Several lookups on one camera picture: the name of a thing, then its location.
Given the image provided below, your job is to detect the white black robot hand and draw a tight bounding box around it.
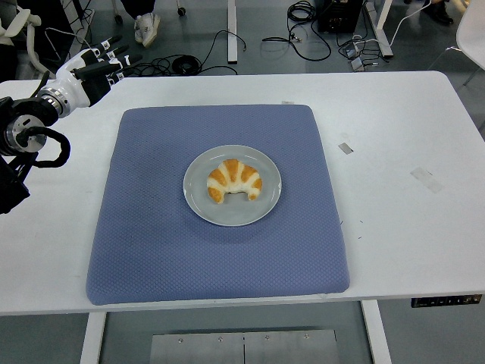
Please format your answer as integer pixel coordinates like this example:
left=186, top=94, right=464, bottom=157
left=47, top=35, right=144, bottom=109

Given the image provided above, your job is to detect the golden croissant bread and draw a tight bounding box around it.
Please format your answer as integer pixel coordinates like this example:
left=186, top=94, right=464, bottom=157
left=206, top=158, right=264, bottom=205

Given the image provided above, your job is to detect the round grey plate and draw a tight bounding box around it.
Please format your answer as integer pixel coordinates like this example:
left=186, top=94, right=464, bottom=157
left=183, top=144, right=283, bottom=228

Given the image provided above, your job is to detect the white office chair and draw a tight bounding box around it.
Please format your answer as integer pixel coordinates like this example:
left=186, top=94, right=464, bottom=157
left=0, top=7, right=58, bottom=80

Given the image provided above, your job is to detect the person's leg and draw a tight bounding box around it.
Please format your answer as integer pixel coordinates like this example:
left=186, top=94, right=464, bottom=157
left=120, top=0, right=157, bottom=19

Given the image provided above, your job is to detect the blue quilted mat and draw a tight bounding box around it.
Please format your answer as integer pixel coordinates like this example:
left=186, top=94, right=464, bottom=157
left=85, top=104, right=351, bottom=307

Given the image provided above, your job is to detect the white table leg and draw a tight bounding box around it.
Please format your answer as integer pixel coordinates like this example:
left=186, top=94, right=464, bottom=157
left=78, top=311, right=108, bottom=364
left=360, top=300, right=393, bottom=364

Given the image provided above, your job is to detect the black equipment box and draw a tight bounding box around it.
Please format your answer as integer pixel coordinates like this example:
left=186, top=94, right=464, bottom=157
left=317, top=0, right=364, bottom=33

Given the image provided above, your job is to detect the white desk leg with foot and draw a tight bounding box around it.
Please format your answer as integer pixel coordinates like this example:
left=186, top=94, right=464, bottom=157
left=365, top=0, right=395, bottom=59

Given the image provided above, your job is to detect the translucent tape piece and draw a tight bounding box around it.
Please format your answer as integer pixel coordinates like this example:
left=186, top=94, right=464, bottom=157
left=410, top=167, right=445, bottom=195

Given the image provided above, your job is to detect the person's foot in black shoe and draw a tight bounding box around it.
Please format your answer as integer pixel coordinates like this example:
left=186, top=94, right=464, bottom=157
left=422, top=0, right=455, bottom=27

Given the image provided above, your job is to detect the white shell chair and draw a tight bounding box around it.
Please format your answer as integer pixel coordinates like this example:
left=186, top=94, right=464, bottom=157
left=427, top=14, right=485, bottom=89

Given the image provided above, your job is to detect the black table control panel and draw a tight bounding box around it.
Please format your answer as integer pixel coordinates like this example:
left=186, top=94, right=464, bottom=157
left=411, top=294, right=483, bottom=309

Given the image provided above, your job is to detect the coiled black cable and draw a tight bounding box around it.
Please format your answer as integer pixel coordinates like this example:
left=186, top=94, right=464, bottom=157
left=171, top=54, right=202, bottom=76

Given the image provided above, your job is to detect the thin black cable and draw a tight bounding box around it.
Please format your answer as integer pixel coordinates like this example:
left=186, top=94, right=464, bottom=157
left=199, top=29, right=248, bottom=74

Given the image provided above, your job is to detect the long looped black cable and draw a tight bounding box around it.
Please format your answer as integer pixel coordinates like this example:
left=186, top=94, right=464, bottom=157
left=261, top=0, right=333, bottom=62

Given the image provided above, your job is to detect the white cable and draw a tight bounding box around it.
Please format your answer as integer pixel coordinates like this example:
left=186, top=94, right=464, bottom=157
left=389, top=0, right=433, bottom=47

